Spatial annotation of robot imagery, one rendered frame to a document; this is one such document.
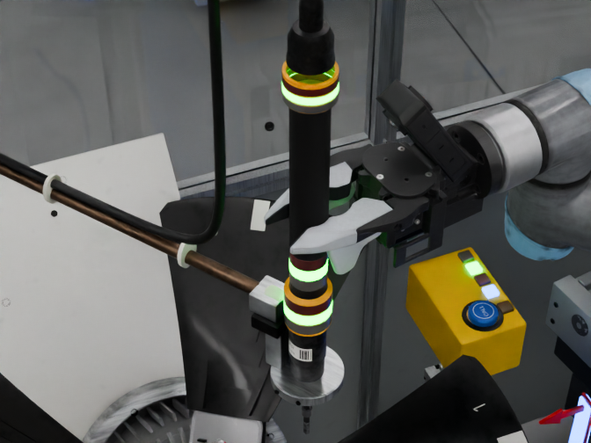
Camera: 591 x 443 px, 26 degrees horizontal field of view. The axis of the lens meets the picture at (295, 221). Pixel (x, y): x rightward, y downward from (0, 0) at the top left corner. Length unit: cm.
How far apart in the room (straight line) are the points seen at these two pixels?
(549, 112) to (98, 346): 64
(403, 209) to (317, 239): 8
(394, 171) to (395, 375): 148
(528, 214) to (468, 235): 109
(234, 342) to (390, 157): 32
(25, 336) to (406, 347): 113
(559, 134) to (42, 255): 64
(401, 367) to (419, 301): 77
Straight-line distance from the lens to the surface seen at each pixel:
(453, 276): 178
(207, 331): 136
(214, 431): 137
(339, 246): 106
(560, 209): 125
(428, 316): 177
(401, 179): 110
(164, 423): 149
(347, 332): 239
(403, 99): 106
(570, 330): 192
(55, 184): 128
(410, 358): 254
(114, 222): 125
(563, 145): 118
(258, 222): 135
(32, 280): 152
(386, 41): 196
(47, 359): 153
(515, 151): 115
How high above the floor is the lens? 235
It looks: 44 degrees down
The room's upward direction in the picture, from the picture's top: straight up
